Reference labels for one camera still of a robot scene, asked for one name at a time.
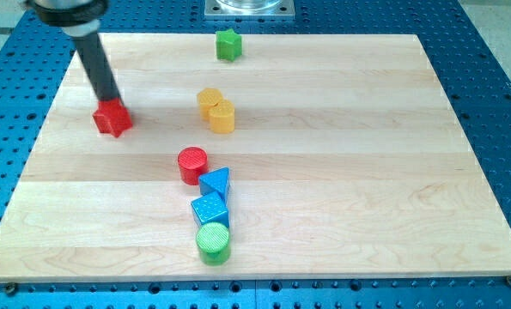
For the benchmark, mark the green star block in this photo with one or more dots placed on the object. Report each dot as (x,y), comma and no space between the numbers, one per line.
(228,45)

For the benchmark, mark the red star block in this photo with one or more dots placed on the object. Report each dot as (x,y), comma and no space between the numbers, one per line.
(112,117)

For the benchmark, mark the light wooden board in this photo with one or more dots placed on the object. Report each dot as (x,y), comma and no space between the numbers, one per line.
(347,161)

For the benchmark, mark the blue triangle block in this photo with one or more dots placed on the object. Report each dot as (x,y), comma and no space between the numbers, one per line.
(216,181)

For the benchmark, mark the yellow cylinder block front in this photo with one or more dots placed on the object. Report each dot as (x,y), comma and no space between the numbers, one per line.
(222,117)

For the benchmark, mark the yellow cylinder block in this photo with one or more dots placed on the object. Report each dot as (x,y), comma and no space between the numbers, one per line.
(207,99)
(222,117)

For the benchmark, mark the red cylinder block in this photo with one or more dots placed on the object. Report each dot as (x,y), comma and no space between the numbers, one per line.
(193,162)

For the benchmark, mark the blue cube block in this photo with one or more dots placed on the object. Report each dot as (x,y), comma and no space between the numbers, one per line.
(210,208)

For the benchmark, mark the yellow cylinder block rear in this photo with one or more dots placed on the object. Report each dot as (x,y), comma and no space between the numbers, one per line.
(207,99)

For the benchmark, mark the green cylinder block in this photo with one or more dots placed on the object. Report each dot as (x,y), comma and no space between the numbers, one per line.
(213,243)

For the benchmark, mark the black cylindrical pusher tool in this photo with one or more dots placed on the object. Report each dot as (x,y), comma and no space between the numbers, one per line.
(80,19)

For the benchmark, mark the blue perforated metal table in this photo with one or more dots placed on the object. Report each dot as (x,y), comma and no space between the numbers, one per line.
(468,43)

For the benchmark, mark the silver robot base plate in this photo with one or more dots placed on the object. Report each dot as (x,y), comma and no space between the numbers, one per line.
(231,9)

